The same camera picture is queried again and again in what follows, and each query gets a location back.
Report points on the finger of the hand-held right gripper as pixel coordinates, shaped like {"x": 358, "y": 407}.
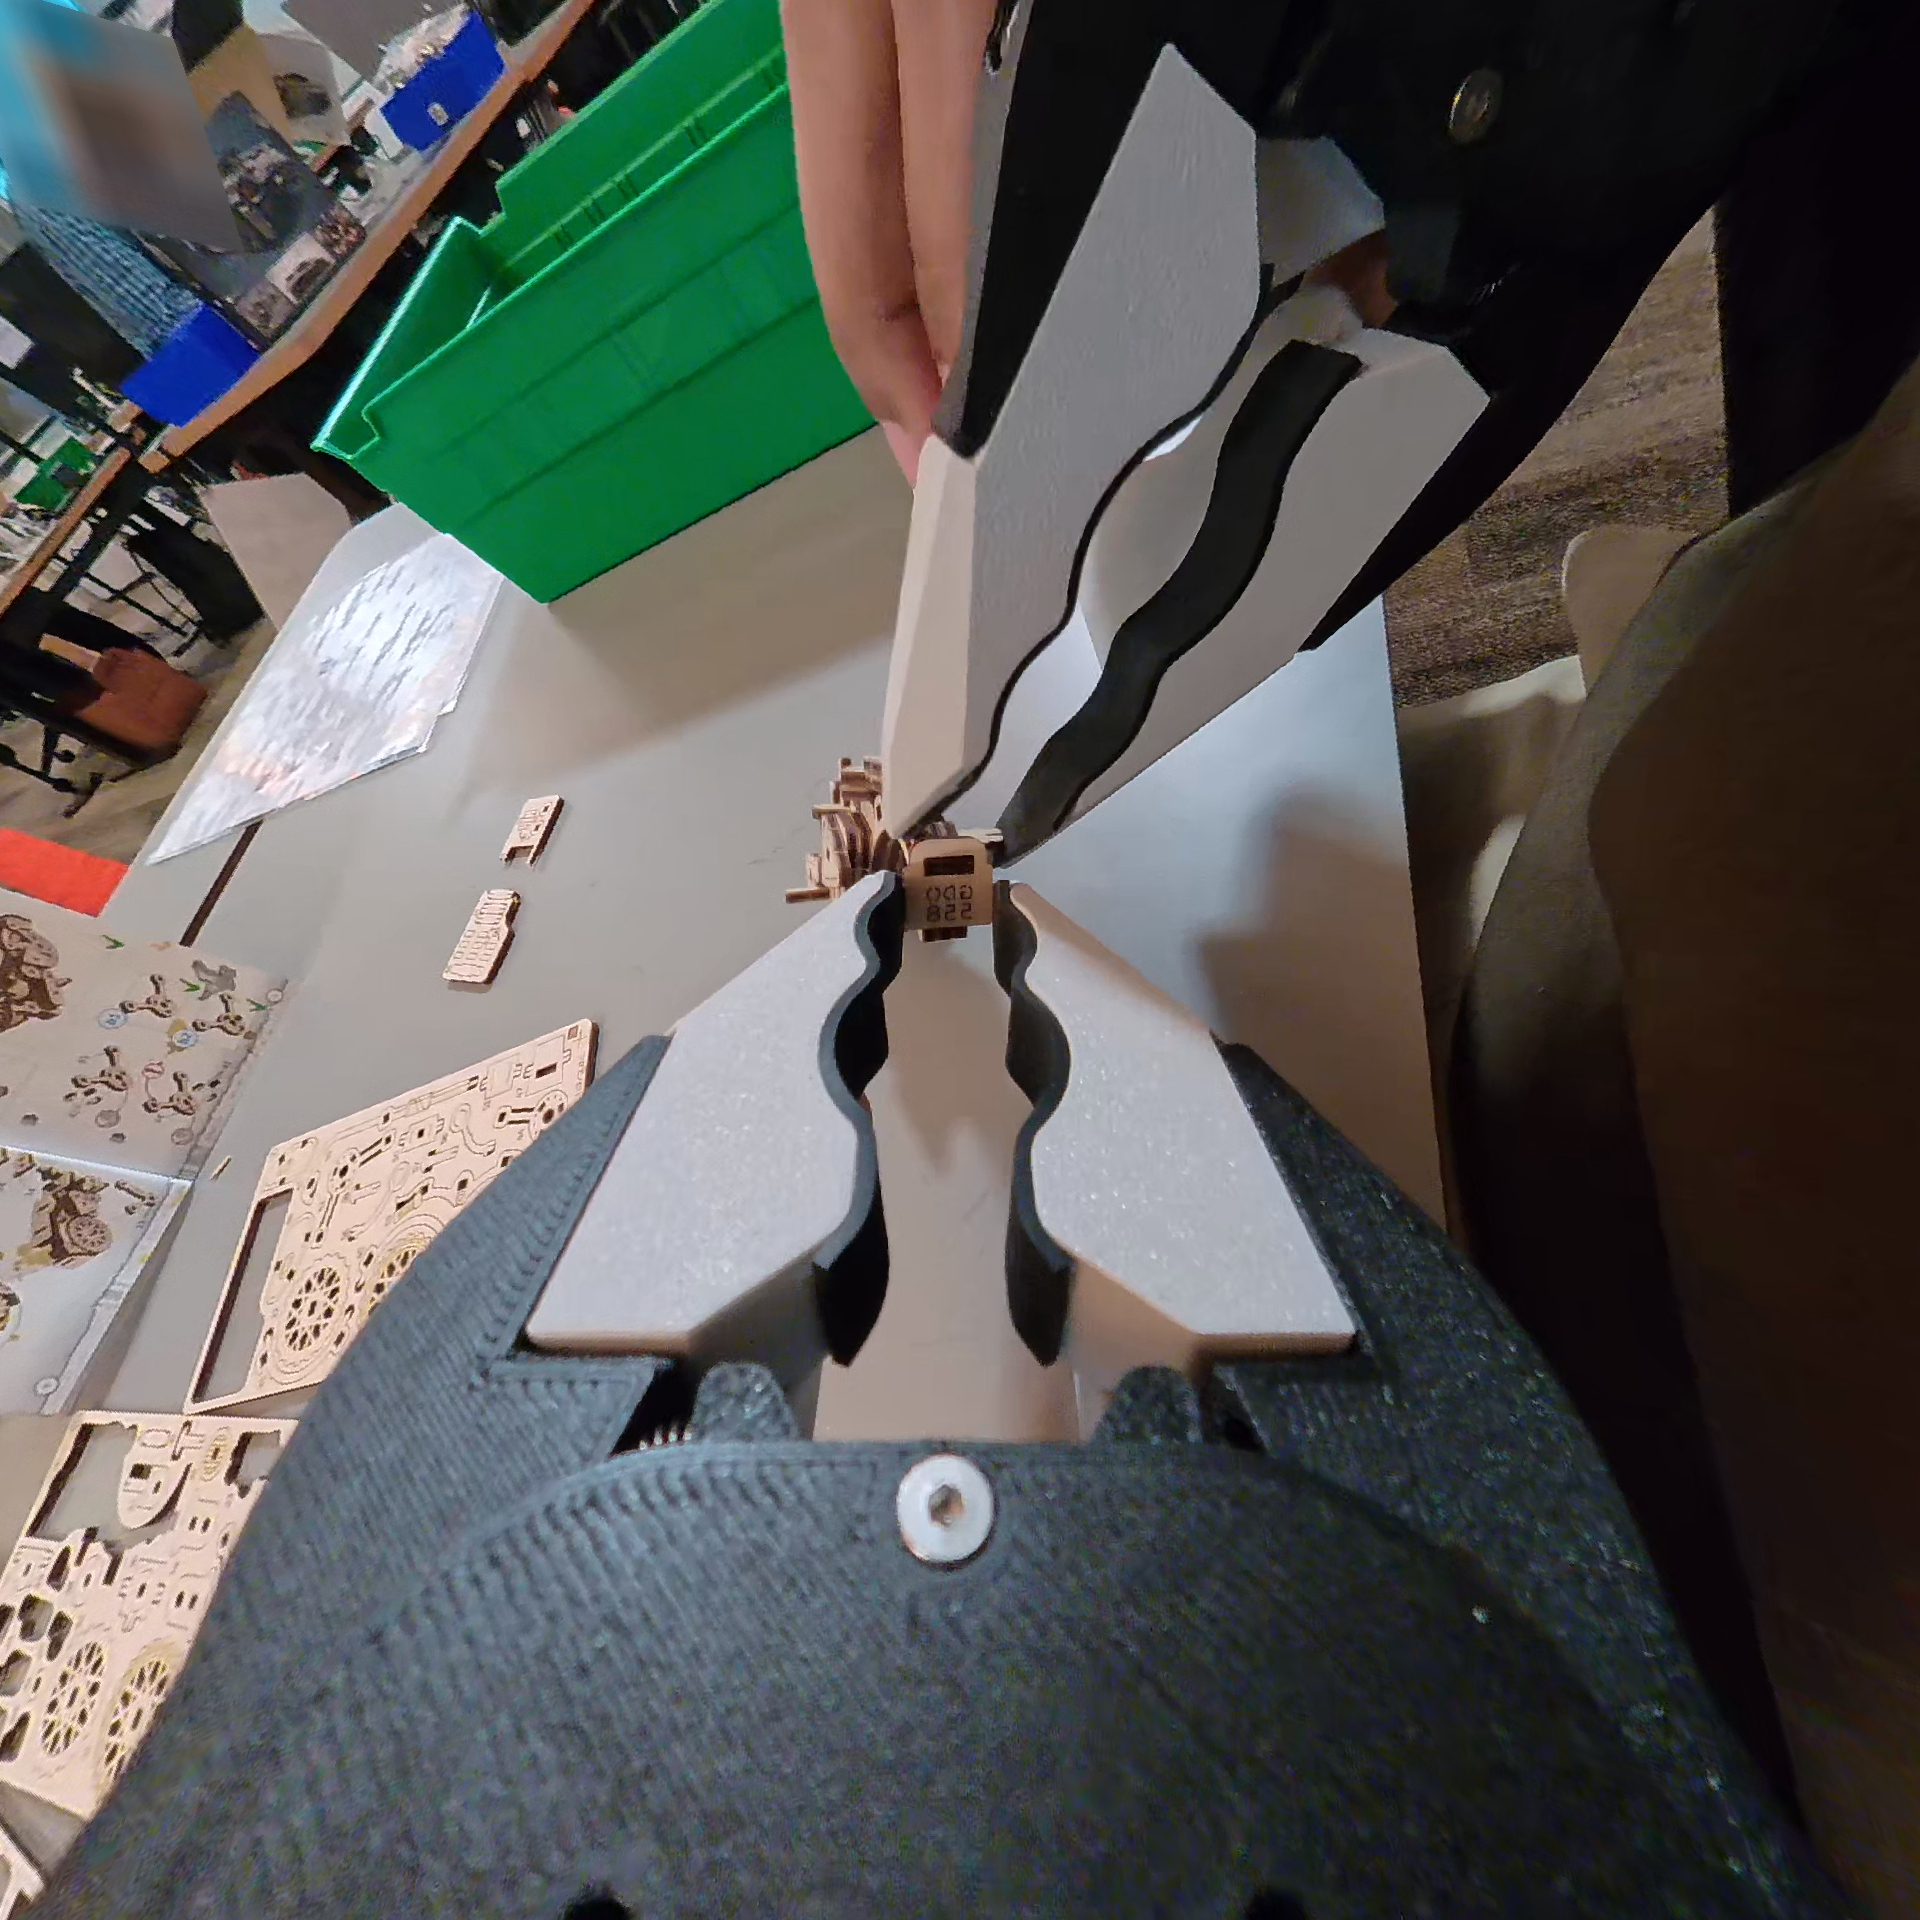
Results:
{"x": 1320, "y": 494}
{"x": 1079, "y": 421}

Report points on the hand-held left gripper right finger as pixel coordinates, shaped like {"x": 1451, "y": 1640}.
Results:
{"x": 1184, "y": 1184}

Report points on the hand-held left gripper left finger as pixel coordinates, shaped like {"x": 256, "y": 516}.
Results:
{"x": 705, "y": 1172}

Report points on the small wooden model assembly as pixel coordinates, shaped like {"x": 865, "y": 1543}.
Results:
{"x": 950, "y": 901}

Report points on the grey desk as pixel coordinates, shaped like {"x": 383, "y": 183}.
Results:
{"x": 674, "y": 751}

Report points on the person's right hand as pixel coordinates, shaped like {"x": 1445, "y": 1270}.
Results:
{"x": 885, "y": 196}

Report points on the large wooden puzzle sheet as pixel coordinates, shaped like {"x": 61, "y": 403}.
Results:
{"x": 421, "y": 1141}

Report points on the small wooden sheet offcut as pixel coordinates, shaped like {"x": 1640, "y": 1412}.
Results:
{"x": 480, "y": 937}

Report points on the notched small wooden offcut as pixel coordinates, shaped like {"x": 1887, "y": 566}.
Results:
{"x": 530, "y": 833}

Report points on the person's brown clothing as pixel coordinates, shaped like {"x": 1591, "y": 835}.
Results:
{"x": 1723, "y": 1049}

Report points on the printed instruction booklet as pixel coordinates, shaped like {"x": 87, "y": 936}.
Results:
{"x": 135, "y": 1049}

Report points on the clear plastic wrapper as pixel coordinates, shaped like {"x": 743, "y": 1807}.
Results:
{"x": 345, "y": 675}

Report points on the red object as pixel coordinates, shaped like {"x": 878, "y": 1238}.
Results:
{"x": 53, "y": 870}

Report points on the wooden background table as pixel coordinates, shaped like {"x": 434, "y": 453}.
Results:
{"x": 375, "y": 255}

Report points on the brown stool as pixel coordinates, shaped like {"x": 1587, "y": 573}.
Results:
{"x": 128, "y": 699}

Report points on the wooden puzzle sheet with gears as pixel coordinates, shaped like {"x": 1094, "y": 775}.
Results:
{"x": 105, "y": 1622}

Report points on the printed product box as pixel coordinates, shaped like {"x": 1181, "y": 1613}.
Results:
{"x": 283, "y": 212}

